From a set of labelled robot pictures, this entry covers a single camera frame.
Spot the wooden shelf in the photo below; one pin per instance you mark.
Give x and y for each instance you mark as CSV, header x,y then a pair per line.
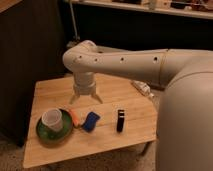
x,y
145,7

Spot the metal lamp pole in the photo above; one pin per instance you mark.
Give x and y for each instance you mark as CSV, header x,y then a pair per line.
x,y
76,38

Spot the dark cabinet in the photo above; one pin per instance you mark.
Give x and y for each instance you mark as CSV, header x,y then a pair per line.
x,y
31,45

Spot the orange marker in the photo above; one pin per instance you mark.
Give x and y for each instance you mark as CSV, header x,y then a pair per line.
x,y
75,119

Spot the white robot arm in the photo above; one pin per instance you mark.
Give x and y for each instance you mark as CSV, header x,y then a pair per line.
x,y
185,117

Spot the green plate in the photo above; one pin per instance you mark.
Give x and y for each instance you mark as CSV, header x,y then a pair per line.
x,y
47,136

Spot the black standing eraser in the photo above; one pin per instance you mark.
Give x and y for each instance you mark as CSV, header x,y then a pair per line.
x,y
120,120

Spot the clear plastic cup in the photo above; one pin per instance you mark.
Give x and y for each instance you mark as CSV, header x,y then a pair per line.
x,y
53,119

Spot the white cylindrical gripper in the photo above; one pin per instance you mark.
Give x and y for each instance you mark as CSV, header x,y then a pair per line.
x,y
84,84

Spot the white tube on table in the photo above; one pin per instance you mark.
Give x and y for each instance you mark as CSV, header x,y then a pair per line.
x,y
143,88

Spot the blue stapler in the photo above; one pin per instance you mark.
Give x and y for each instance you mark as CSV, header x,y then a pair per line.
x,y
90,122

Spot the wooden table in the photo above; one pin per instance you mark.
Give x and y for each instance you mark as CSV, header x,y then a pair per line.
x,y
116,93

